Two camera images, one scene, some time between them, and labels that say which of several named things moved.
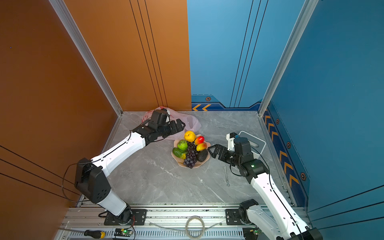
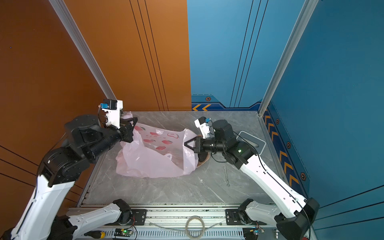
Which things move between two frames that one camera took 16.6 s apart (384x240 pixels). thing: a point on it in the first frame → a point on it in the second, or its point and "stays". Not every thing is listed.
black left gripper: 180,128 → 127,128
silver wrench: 227,183 stays
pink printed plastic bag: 191,124 → 156,153
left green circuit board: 126,232 stays
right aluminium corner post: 307,9 stays
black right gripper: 218,147 → 199,144
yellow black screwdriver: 91,233 stays
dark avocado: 202,155 stays
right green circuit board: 257,231 stays
